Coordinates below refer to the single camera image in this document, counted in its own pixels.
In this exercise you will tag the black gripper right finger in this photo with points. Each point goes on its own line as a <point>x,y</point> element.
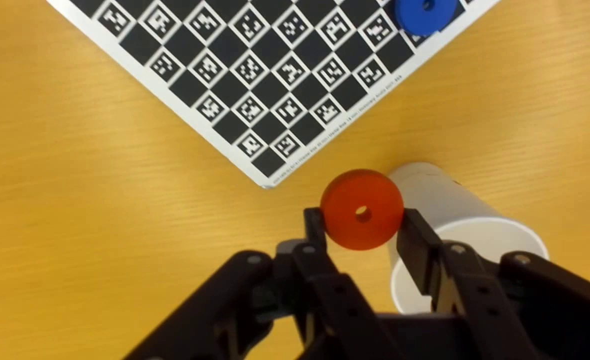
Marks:
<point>421,250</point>

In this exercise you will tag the checkered marker calibration board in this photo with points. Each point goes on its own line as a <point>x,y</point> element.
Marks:
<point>266,82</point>

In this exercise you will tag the blue disc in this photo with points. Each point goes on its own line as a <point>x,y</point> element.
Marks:
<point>425,17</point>

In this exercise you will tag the white paper cup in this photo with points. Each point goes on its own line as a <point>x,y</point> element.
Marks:
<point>458,215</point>

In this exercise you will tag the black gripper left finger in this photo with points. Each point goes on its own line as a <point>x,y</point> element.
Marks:
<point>314,229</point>

